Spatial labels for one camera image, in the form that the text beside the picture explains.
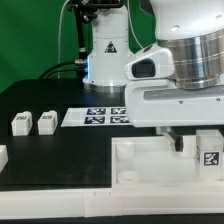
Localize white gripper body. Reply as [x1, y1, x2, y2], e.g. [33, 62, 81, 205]
[125, 79, 224, 127]

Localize white left fence block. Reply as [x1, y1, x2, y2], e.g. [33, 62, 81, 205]
[0, 145, 8, 173]

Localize white front fence rail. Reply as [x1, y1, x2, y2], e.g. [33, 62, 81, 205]
[0, 184, 224, 220]

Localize white square tabletop part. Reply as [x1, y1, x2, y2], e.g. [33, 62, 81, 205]
[112, 135, 224, 185]

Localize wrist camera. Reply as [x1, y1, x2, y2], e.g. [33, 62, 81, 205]
[124, 43, 175, 80]

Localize white cable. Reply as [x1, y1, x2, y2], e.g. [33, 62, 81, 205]
[57, 0, 72, 80]

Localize black cables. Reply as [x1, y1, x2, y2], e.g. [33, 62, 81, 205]
[38, 58, 88, 80]

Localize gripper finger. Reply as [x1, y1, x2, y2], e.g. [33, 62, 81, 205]
[171, 130, 184, 152]
[156, 127, 175, 149]

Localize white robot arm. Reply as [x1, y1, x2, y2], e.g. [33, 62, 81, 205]
[124, 0, 224, 149]

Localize white sheet with tags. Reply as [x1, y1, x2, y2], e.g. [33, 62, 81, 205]
[61, 107, 130, 127]

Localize black camera stand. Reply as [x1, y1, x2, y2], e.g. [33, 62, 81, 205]
[66, 0, 123, 59]

